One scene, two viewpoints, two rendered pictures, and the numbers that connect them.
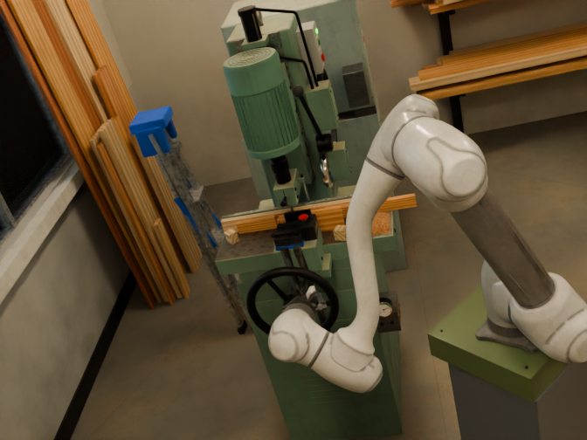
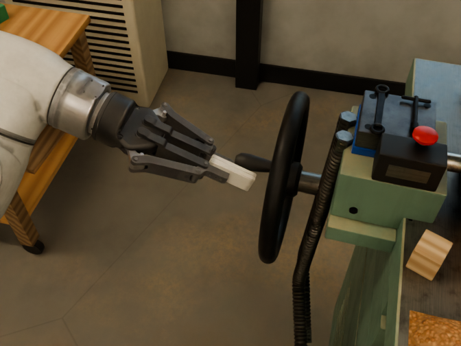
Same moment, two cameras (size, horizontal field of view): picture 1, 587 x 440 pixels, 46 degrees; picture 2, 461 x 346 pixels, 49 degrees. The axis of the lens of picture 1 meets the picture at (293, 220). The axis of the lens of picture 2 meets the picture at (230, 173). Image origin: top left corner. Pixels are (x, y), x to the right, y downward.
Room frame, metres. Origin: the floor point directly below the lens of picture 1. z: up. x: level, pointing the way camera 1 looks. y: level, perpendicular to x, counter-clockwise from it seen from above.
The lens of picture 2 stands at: (1.66, -0.48, 1.46)
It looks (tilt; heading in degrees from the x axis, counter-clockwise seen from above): 49 degrees down; 92
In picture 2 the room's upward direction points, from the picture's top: straight up
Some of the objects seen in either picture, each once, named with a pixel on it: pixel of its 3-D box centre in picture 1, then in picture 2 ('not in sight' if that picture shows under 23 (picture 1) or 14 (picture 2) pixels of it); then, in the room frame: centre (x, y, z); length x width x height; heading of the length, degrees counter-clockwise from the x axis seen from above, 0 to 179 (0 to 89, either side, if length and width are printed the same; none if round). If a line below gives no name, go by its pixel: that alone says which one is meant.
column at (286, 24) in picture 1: (286, 122); not in sight; (2.35, -0.07, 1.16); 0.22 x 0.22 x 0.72; 76
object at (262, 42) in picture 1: (253, 34); not in sight; (2.20, -0.04, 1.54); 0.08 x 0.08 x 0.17; 76
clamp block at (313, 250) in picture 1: (300, 250); (388, 168); (1.87, 0.01, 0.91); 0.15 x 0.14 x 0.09; 76
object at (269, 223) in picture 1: (324, 214); not in sight; (2.04, -0.11, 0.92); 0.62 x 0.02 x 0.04; 76
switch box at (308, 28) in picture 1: (310, 48); not in sight; (2.34, -0.22, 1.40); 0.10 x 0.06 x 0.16; 166
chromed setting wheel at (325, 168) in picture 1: (326, 170); not in sight; (2.16, -0.16, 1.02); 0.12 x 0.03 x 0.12; 166
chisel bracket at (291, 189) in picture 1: (288, 189); not in sight; (2.09, -0.01, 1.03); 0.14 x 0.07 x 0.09; 166
